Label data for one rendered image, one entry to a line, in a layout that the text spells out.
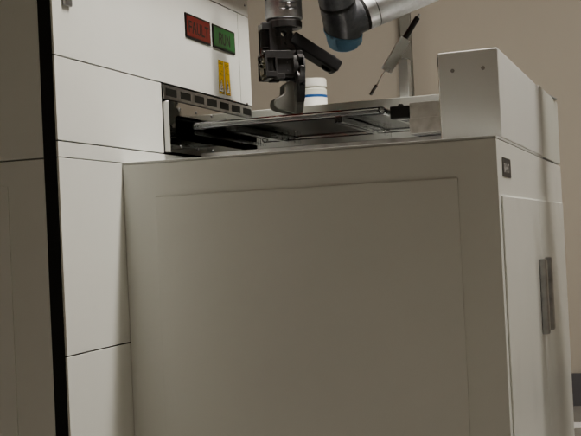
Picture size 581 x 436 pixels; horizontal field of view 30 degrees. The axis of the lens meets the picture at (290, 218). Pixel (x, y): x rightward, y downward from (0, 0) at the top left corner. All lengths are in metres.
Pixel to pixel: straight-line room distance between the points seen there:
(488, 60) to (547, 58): 2.53
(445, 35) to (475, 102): 2.56
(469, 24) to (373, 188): 2.63
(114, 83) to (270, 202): 0.34
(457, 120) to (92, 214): 0.59
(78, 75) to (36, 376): 0.47
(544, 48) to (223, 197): 2.64
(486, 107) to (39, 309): 0.75
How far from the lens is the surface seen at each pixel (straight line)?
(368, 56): 4.28
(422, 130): 1.91
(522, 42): 4.26
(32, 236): 1.69
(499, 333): 1.65
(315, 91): 2.61
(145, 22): 1.98
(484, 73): 1.72
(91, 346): 1.74
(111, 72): 1.84
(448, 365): 1.67
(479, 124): 1.71
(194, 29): 2.16
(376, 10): 2.27
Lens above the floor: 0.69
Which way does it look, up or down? 1 degrees up
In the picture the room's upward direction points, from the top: 3 degrees counter-clockwise
